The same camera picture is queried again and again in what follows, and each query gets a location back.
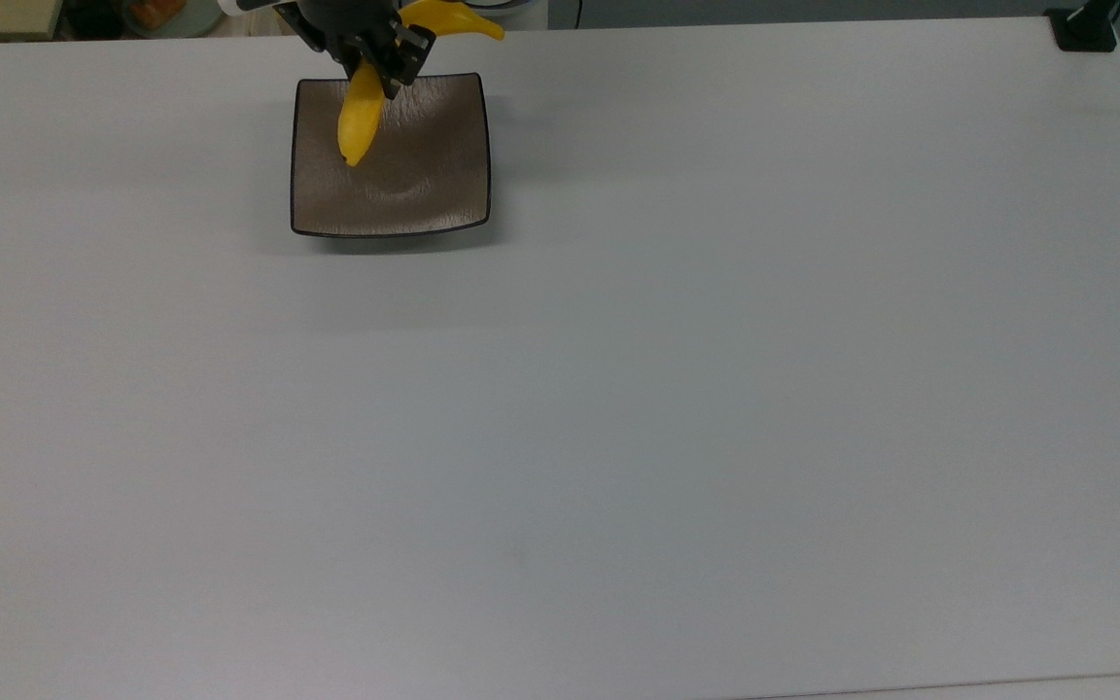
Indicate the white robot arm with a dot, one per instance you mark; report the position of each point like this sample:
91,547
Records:
244,5

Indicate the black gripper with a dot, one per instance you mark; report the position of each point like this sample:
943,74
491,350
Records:
351,14

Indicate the black clamp mount base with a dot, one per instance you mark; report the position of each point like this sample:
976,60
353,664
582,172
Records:
1085,31

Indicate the brown square ceramic plate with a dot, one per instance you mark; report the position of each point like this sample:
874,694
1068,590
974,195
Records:
414,185

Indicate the orange and grey object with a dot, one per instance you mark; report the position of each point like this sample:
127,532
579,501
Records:
166,15

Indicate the yellow banana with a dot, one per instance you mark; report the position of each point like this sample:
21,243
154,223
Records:
361,122

